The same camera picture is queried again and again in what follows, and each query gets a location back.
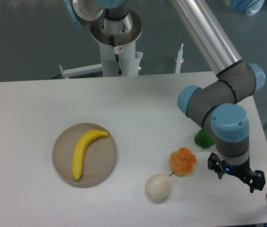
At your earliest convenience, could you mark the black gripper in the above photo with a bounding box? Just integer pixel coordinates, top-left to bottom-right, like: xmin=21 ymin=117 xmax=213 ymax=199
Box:
xmin=207 ymin=152 xmax=265 ymax=193

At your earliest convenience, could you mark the yellow banana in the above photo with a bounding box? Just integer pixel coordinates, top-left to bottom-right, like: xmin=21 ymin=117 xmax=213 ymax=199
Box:
xmin=72 ymin=129 xmax=109 ymax=181

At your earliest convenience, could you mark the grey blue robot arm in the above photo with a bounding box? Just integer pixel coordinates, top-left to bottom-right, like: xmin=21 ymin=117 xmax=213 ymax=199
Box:
xmin=64 ymin=0 xmax=266 ymax=191

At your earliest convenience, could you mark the beige round plate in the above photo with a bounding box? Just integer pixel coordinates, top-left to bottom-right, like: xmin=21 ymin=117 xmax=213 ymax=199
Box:
xmin=52 ymin=123 xmax=117 ymax=188

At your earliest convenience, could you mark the green bell pepper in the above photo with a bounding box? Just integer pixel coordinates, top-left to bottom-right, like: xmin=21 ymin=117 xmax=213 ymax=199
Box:
xmin=194 ymin=129 xmax=215 ymax=149

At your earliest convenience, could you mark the peeled orange mandarin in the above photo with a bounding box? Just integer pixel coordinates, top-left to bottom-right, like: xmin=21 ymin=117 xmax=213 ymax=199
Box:
xmin=169 ymin=147 xmax=197 ymax=176

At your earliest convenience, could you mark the white pear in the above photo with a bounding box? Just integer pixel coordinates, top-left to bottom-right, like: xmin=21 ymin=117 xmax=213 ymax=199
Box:
xmin=145 ymin=173 xmax=172 ymax=202

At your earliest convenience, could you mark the blue plastic bag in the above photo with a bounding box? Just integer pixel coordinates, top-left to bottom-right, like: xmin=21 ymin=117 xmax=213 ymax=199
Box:
xmin=223 ymin=0 xmax=265 ymax=16

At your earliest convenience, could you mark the white frame bar right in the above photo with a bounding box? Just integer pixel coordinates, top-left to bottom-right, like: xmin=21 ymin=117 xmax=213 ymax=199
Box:
xmin=175 ymin=44 xmax=184 ymax=74

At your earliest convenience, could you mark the white frame bar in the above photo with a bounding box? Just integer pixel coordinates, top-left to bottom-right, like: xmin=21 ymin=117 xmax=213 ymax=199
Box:
xmin=175 ymin=44 xmax=184 ymax=74
xmin=59 ymin=64 xmax=102 ymax=79

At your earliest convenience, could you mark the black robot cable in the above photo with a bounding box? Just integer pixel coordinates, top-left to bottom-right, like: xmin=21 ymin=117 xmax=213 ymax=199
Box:
xmin=110 ymin=35 xmax=123 ymax=77

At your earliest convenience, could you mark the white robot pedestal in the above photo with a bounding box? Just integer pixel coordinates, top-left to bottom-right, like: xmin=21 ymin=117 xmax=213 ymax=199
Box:
xmin=90 ymin=10 xmax=143 ymax=77

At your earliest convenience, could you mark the white frame bar left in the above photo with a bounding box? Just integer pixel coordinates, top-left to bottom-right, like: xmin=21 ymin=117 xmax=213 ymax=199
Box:
xmin=59 ymin=64 xmax=102 ymax=79

